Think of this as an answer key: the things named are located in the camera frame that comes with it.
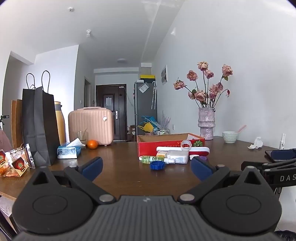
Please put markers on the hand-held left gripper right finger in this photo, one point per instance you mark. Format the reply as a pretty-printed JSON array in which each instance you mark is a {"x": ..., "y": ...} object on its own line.
[{"x": 200, "y": 168}]

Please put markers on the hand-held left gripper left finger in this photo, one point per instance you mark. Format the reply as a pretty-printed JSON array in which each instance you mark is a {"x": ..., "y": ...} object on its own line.
[{"x": 93, "y": 166}]

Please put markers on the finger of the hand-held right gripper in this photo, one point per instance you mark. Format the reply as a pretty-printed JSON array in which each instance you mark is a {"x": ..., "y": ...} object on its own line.
[{"x": 252, "y": 165}]

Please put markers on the purple bottle cap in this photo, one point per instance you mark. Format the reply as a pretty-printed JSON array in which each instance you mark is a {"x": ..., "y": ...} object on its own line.
[{"x": 203, "y": 158}]

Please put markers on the white bottle cap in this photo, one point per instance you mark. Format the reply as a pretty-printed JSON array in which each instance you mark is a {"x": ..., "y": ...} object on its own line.
[{"x": 193, "y": 157}]

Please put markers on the white translucent plastic bottle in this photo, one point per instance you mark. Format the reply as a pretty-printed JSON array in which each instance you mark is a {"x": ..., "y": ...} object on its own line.
[{"x": 179, "y": 157}]

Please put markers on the translucent tape roll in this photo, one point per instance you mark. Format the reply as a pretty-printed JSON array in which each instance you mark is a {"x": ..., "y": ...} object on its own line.
[{"x": 186, "y": 148}]

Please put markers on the white and red case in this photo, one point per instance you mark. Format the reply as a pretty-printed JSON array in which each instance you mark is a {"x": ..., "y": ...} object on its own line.
[{"x": 171, "y": 148}]

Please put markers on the white power adapter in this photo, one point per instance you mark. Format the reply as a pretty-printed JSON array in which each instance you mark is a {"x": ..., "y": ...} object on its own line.
[{"x": 161, "y": 154}]

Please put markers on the blue bottle cap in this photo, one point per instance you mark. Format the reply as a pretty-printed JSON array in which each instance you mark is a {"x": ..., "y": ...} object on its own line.
[{"x": 157, "y": 165}]

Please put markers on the small green bottle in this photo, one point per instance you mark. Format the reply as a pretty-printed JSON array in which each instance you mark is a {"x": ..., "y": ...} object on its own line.
[{"x": 150, "y": 159}]

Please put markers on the red cardboard box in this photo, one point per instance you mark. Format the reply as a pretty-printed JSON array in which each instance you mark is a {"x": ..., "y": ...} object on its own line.
[{"x": 150, "y": 148}]

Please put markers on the orange mandarin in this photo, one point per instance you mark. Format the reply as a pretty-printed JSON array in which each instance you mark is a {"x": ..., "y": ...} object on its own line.
[{"x": 92, "y": 144}]

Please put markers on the crumpled white tissue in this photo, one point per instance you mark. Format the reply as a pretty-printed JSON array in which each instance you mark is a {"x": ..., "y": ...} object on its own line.
[{"x": 256, "y": 143}]

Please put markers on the blue tissue pack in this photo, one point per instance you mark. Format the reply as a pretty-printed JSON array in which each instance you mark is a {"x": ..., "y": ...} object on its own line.
[{"x": 67, "y": 153}]

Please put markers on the clear drinking glass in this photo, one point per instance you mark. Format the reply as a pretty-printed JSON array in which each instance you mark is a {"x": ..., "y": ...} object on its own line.
[{"x": 79, "y": 136}]

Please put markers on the white spray bottle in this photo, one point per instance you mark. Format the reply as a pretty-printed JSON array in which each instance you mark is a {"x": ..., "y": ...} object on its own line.
[{"x": 282, "y": 142}]

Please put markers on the pale green bowl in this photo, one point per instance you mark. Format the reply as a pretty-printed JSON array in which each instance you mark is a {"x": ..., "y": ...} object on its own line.
[{"x": 230, "y": 138}]

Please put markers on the pink spoon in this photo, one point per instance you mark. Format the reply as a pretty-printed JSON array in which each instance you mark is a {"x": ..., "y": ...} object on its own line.
[{"x": 241, "y": 128}]

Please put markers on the pink hard suitcase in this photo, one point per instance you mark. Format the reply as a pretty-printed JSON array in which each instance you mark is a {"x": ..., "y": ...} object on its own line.
[{"x": 92, "y": 125}]

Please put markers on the lilac ceramic vase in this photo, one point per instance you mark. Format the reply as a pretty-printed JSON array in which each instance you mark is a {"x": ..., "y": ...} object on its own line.
[{"x": 206, "y": 120}]

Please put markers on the rack of small bottles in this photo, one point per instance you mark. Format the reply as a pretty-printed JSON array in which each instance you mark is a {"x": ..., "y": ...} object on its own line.
[{"x": 161, "y": 132}]

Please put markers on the yellow thermos bottle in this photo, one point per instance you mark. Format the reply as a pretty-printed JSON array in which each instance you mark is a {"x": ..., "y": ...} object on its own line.
[{"x": 60, "y": 125}]

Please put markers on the dark brown entrance door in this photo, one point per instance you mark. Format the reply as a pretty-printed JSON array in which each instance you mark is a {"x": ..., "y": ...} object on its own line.
[{"x": 111, "y": 115}]

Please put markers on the white feather decoration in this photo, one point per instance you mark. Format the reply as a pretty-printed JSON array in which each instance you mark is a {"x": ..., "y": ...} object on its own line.
[{"x": 164, "y": 120}]

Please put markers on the black paper bag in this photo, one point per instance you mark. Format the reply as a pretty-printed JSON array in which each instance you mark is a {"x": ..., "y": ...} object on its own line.
[{"x": 44, "y": 127}]

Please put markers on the silver foil packet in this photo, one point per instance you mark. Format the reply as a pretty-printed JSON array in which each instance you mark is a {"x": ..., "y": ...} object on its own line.
[{"x": 29, "y": 154}]

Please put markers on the blue and yellow toys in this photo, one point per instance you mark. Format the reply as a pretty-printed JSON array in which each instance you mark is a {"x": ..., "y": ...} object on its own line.
[{"x": 148, "y": 126}]

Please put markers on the grey side door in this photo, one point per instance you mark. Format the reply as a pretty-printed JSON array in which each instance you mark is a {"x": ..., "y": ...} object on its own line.
[{"x": 87, "y": 95}]

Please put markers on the red label snack packet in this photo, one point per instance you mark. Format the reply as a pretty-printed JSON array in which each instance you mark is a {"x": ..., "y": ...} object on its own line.
[
  {"x": 19, "y": 163},
  {"x": 2, "y": 157}
]

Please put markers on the grey refrigerator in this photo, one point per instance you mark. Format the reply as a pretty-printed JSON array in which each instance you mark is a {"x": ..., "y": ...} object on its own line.
[{"x": 145, "y": 106}]

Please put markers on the clear folded umbrella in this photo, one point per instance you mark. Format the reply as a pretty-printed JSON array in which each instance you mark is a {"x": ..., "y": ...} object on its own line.
[{"x": 153, "y": 97}]

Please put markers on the brown paper bag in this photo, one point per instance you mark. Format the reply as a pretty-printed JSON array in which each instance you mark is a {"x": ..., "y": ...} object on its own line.
[{"x": 17, "y": 122}]

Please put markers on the paper note on refrigerator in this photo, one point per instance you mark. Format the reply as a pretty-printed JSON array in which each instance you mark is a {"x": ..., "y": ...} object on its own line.
[{"x": 143, "y": 88}]

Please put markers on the pink cloth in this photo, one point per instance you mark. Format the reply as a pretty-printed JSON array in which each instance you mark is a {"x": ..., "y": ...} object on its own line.
[{"x": 4, "y": 141}]

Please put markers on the dried pink roses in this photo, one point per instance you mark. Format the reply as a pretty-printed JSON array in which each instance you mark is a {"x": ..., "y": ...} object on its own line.
[{"x": 203, "y": 66}]

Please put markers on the black tripod device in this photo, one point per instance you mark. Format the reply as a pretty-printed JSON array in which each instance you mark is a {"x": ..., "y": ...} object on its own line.
[{"x": 4, "y": 116}]

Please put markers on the yellow box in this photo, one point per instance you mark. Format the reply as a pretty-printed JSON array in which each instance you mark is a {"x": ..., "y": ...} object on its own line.
[{"x": 146, "y": 77}]

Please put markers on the round ceiling lamp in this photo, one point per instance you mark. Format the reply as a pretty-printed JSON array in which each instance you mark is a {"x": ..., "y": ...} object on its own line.
[{"x": 121, "y": 60}]

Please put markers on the white ceiling sprinkler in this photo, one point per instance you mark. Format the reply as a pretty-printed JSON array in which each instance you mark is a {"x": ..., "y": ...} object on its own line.
[{"x": 88, "y": 33}]

